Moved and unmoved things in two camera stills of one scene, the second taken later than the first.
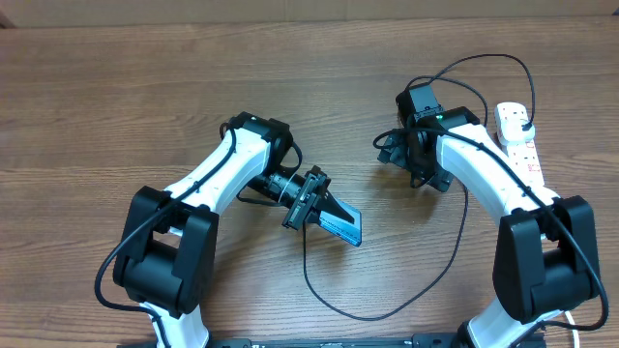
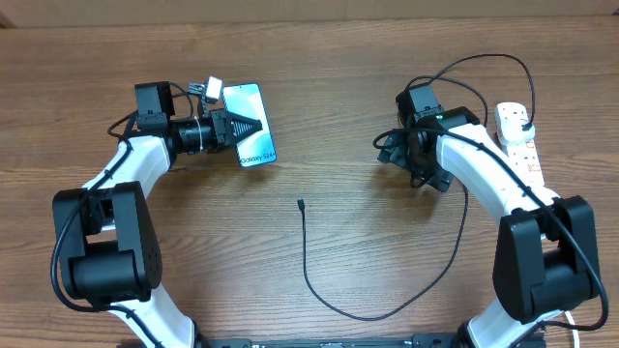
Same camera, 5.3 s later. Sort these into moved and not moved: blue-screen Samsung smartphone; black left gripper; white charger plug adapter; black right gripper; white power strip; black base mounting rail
Moved: blue-screen Samsung smartphone; black left gripper
Not moved: white charger plug adapter; black right gripper; black base mounting rail; white power strip
